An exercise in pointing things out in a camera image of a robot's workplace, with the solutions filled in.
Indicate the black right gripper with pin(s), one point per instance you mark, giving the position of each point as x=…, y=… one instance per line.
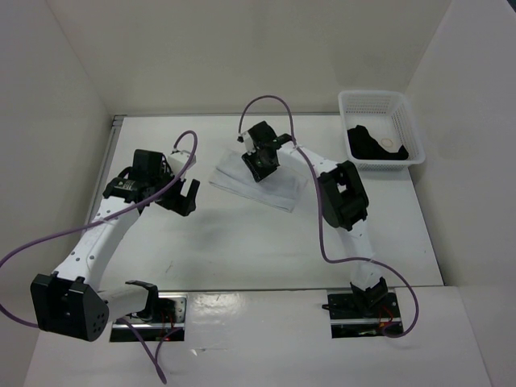
x=258, y=173

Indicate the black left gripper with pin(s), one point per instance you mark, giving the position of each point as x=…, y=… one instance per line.
x=179, y=203

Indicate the white skirt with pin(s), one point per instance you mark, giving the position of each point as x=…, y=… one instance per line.
x=281, y=190

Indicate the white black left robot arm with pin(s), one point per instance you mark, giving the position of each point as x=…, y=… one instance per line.
x=69, y=301

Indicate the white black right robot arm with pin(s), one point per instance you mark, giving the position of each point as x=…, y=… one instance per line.
x=341, y=196

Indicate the black skirt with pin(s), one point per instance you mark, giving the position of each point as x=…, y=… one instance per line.
x=364, y=147

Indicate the white plastic laundry basket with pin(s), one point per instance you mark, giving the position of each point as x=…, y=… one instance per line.
x=383, y=118

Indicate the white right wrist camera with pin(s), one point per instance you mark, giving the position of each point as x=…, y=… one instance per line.
x=246, y=139

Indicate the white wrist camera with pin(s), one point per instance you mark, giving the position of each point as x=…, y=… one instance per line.
x=246, y=139
x=178, y=159

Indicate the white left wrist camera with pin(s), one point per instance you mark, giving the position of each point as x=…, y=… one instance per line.
x=178, y=159

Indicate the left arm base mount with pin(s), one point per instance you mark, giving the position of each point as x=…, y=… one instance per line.
x=167, y=321

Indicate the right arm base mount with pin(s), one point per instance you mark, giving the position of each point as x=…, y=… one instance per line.
x=347, y=321

